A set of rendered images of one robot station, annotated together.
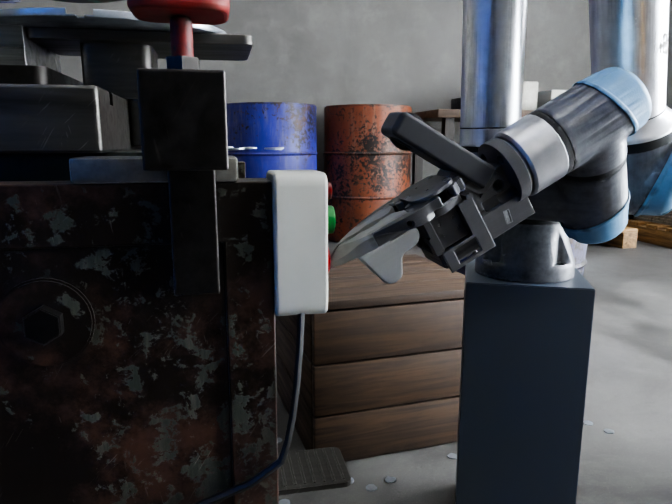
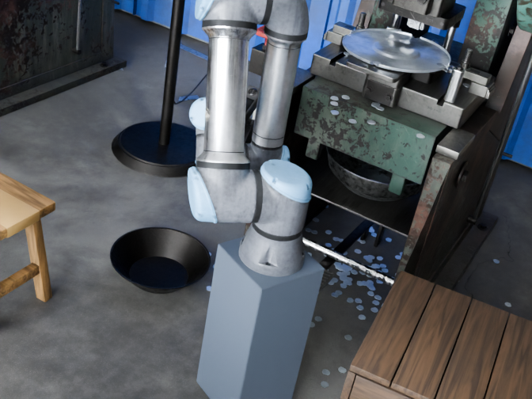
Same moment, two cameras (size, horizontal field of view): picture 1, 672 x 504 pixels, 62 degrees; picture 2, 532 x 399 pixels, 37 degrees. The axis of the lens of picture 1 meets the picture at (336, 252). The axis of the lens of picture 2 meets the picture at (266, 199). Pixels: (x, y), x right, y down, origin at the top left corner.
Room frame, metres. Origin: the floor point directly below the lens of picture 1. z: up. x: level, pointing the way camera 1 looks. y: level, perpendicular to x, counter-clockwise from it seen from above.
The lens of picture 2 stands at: (1.73, -1.52, 1.54)
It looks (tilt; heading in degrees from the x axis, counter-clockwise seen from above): 32 degrees down; 126
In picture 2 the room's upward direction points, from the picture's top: 11 degrees clockwise
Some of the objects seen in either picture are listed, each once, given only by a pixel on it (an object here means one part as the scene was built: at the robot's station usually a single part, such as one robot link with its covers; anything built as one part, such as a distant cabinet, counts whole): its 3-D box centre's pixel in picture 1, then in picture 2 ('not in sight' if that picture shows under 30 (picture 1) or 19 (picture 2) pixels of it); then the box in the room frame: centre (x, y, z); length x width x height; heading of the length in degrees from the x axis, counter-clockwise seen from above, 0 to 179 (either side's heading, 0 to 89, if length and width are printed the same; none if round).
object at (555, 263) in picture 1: (525, 241); (275, 238); (0.88, -0.30, 0.50); 0.15 x 0.15 x 0.10
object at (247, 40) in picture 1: (152, 92); (383, 78); (0.75, 0.24, 0.72); 0.25 x 0.14 x 0.14; 102
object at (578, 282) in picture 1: (514, 402); (256, 328); (0.88, -0.30, 0.23); 0.18 x 0.18 x 0.45; 77
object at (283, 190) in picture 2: not in sight; (280, 195); (0.88, -0.31, 0.62); 0.13 x 0.12 x 0.14; 53
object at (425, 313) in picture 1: (372, 344); (434, 397); (1.29, -0.09, 0.18); 0.40 x 0.38 x 0.35; 108
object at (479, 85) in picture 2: not in sight; (467, 68); (0.88, 0.44, 0.76); 0.17 x 0.06 x 0.10; 12
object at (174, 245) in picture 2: not in sight; (159, 265); (0.38, -0.15, 0.04); 0.30 x 0.30 x 0.07
